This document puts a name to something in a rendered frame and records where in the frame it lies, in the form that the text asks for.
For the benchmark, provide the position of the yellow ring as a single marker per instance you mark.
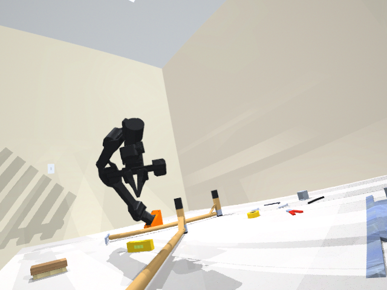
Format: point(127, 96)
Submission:
point(253, 214)

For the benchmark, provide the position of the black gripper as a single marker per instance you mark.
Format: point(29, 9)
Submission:
point(134, 167)

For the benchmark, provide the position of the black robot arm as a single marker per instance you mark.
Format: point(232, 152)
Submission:
point(131, 133)

